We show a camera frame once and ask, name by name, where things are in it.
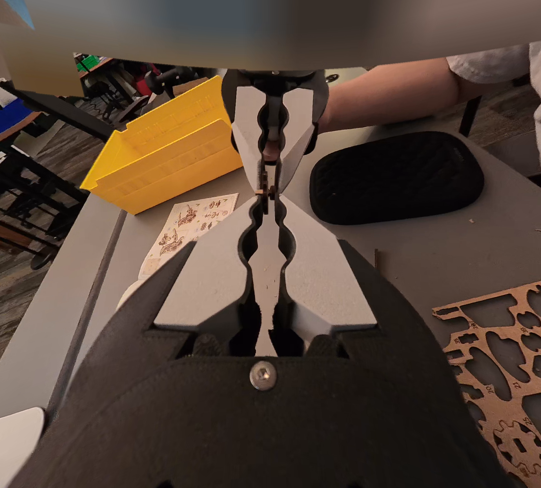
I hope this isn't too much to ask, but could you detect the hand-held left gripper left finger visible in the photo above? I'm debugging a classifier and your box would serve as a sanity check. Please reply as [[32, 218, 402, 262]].
[[154, 196, 264, 357]]

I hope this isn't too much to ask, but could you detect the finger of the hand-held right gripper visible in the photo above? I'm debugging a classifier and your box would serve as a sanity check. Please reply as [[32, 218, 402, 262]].
[[273, 88, 318, 194], [232, 86, 268, 196]]

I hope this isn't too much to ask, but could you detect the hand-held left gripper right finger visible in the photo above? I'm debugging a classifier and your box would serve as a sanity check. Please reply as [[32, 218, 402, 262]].
[[270, 195, 378, 357]]

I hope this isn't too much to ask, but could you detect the medium wooden gear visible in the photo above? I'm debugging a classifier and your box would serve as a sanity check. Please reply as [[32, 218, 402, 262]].
[[257, 170, 276, 198]]

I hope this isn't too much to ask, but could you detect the person's right forearm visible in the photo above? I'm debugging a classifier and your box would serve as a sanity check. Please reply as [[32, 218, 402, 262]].
[[319, 58, 461, 134]]

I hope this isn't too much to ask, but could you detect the laser-cut wooden parts sheet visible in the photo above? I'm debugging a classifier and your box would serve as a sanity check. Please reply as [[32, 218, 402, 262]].
[[432, 281, 541, 488]]

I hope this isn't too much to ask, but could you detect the dumbbell rack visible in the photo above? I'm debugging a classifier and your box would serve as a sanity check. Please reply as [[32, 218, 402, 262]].
[[144, 66, 199, 97]]

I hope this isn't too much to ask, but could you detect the paper instruction booklet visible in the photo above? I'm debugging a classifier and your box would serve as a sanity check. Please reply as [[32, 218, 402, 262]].
[[115, 193, 239, 312]]

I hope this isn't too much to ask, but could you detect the yellow plastic bin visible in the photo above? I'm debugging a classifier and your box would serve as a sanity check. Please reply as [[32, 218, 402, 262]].
[[79, 75, 243, 216]]

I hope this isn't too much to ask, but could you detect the black padded wrist rest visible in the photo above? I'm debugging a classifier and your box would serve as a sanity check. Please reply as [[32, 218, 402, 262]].
[[309, 131, 485, 226]]

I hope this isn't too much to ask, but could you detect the blue plastic bin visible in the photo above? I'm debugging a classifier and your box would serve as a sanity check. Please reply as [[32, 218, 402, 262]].
[[0, 103, 33, 134]]

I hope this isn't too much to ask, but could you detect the white stand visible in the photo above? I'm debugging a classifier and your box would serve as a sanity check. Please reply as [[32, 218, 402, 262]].
[[0, 407, 46, 488]]

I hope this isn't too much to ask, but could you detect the black desk frame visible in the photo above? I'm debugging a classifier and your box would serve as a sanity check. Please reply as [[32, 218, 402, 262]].
[[0, 80, 115, 252]]

